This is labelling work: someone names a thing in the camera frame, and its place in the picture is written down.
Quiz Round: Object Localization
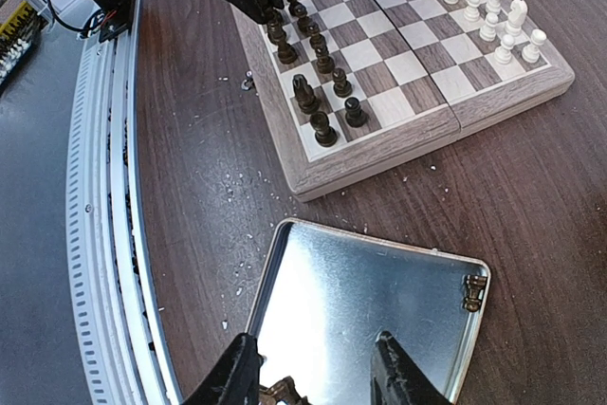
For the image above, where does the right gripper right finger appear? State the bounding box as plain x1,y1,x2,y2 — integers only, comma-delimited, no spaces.
370,331,450,405

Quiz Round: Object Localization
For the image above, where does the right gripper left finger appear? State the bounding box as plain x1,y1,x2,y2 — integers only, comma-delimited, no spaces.
183,333,262,405

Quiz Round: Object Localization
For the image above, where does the black chess piece back row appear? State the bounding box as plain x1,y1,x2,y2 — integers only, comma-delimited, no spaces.
267,21,298,64

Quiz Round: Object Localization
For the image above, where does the metal tray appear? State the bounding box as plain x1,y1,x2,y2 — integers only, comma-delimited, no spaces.
247,218,491,404

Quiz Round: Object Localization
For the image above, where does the wooden chess board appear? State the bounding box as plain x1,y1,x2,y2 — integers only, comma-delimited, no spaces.
234,0,575,201

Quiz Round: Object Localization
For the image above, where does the pile of dark chess pieces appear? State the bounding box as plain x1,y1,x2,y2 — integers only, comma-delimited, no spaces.
259,376,310,405

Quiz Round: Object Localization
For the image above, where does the dark rook in tray corner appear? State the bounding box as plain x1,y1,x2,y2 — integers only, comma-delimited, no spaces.
463,275,488,313

